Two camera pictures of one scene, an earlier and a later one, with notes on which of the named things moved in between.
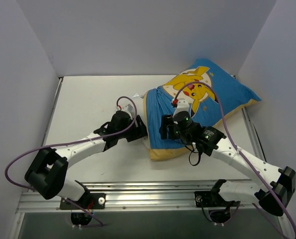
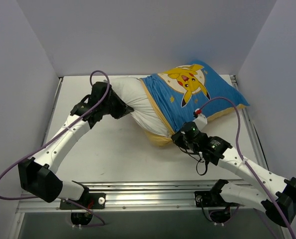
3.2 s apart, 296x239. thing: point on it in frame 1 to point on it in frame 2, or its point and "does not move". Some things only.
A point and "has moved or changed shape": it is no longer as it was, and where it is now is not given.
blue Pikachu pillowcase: (213, 94) has moved or changed shape
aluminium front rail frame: (137, 196) does not move
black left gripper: (140, 126) to (118, 105)
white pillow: (145, 136) to (129, 88)
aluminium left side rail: (57, 94) does not move
